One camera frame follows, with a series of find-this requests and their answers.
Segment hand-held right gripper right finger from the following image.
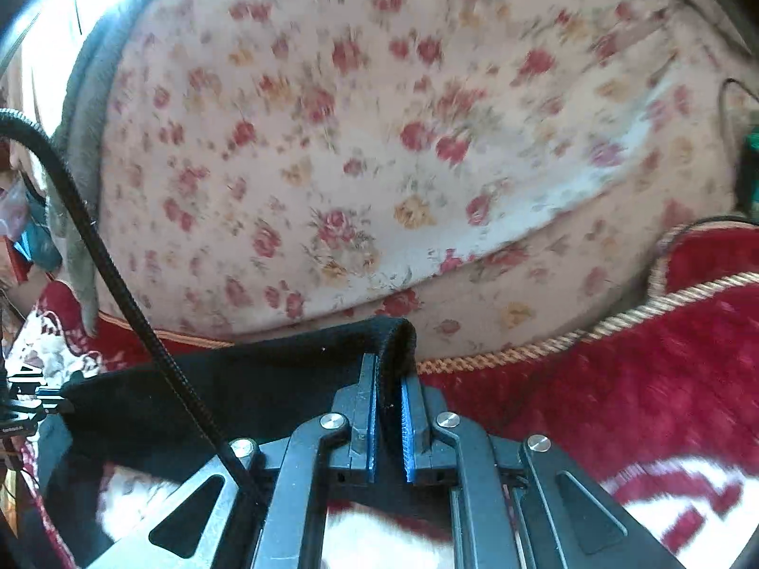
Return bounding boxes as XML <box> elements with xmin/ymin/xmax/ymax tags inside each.
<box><xmin>400</xmin><ymin>375</ymin><xmax>683</xmax><ymax>569</ymax></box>

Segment floral beige pillow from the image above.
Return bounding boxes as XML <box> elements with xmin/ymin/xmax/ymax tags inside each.
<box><xmin>98</xmin><ymin>0</ymin><xmax>759</xmax><ymax>352</ymax></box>

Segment teal object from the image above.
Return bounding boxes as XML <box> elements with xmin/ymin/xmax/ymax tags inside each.
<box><xmin>12</xmin><ymin>190</ymin><xmax>63</xmax><ymax>272</ymax></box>

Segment grey cloth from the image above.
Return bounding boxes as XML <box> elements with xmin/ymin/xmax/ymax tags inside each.
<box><xmin>50</xmin><ymin>0</ymin><xmax>158</xmax><ymax>334</ymax></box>

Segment black pants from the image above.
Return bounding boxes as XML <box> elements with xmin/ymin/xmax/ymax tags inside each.
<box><xmin>41</xmin><ymin>317</ymin><xmax>457</xmax><ymax>540</ymax></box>

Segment beige curtain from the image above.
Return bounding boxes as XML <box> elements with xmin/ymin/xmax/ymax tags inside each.
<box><xmin>15</xmin><ymin>0</ymin><xmax>87</xmax><ymax>134</ymax></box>

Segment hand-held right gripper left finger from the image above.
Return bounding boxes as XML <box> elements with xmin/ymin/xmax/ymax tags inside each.
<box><xmin>77</xmin><ymin>354</ymin><xmax>380</xmax><ymax>569</ymax></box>

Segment thin black cable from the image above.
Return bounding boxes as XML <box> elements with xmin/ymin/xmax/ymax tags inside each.
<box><xmin>655</xmin><ymin>77</ymin><xmax>759</xmax><ymax>250</ymax></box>

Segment red and white floral blanket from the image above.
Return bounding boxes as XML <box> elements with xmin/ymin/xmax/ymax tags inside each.
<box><xmin>0</xmin><ymin>228</ymin><xmax>759</xmax><ymax>569</ymax></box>

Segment black braided cable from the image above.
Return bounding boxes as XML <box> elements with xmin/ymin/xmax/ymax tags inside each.
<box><xmin>0</xmin><ymin>108</ymin><xmax>262</xmax><ymax>499</ymax></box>

